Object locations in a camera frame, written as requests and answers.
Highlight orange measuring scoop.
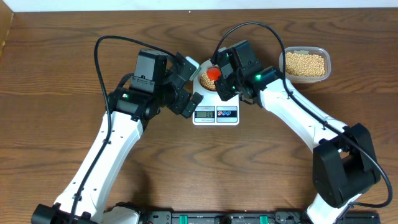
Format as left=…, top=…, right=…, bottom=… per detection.
left=206, top=67, right=221, bottom=81

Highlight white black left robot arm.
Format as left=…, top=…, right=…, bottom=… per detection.
left=31, top=49, right=203, bottom=223

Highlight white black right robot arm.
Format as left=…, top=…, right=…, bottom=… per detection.
left=211, top=40, right=383, bottom=223

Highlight soybeans in white bowl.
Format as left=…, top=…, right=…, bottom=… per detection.
left=200, top=72, right=216, bottom=91

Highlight white digital kitchen scale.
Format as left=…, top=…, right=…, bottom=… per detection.
left=192, top=62, right=241, bottom=126

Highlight white round bowl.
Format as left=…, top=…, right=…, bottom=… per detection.
left=193, top=60, right=219, bottom=96

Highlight pile of soybeans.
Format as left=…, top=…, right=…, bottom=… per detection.
left=285, top=52, right=326, bottom=77

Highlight clear plastic container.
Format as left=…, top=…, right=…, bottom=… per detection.
left=285, top=47, right=332, bottom=84

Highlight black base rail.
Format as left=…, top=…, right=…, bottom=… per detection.
left=102, top=202, right=382, bottom=224

